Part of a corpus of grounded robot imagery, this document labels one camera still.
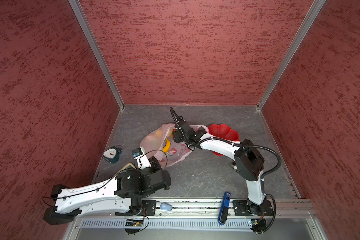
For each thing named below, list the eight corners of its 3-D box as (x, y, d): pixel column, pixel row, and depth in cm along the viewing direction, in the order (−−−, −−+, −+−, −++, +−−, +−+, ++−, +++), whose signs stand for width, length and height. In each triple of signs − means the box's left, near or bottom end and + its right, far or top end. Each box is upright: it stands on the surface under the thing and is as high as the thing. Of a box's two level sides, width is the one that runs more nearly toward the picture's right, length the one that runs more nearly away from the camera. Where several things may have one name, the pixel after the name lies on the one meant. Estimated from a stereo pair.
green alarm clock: (102, 163, 90) (99, 160, 87) (108, 149, 97) (105, 146, 93) (118, 163, 90) (116, 160, 87) (122, 149, 97) (120, 146, 93)
